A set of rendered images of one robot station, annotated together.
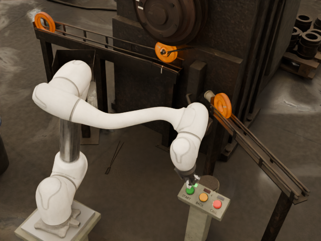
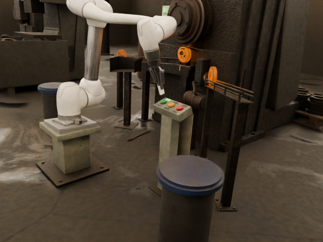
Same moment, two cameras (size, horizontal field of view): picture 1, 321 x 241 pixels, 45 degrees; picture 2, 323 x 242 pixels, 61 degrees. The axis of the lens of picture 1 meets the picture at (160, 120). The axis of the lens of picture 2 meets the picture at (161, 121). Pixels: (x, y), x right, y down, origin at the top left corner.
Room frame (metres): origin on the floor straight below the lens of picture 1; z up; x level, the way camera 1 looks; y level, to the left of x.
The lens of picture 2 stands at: (-0.37, -0.74, 1.07)
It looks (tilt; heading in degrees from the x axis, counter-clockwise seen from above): 20 degrees down; 20
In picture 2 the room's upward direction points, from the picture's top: 3 degrees clockwise
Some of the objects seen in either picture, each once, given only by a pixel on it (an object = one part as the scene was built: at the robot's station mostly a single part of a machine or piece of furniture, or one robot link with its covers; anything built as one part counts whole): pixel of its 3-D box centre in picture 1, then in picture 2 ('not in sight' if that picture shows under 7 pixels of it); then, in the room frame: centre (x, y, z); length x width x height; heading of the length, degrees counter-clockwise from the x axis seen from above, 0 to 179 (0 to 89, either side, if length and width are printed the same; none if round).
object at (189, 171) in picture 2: not in sight; (186, 207); (0.75, -0.49, 0.22); 0.32 x 0.32 x 0.43
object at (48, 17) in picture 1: (44, 23); (121, 56); (2.67, 0.94, 0.65); 0.18 x 0.03 x 0.18; 63
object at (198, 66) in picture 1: (196, 79); (202, 72); (2.03, -0.21, 0.68); 0.11 x 0.08 x 0.24; 151
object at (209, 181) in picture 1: (202, 211); (181, 147); (1.32, -0.28, 0.26); 0.12 x 0.12 x 0.52
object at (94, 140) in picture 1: (79, 100); (125, 92); (2.13, 0.59, 0.36); 0.26 x 0.20 x 0.72; 96
